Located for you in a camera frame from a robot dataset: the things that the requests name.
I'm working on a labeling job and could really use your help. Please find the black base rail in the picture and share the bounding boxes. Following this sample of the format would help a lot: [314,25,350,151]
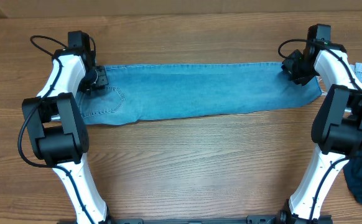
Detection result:
[106,214,333,224]

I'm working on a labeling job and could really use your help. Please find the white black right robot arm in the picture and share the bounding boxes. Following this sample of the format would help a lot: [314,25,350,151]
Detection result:
[268,24,362,223]

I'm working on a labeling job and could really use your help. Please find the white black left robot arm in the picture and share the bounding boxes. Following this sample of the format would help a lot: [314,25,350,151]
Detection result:
[17,30,111,223]

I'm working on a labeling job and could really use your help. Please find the blue denim jeans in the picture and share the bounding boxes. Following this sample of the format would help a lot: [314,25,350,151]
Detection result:
[76,62,322,125]

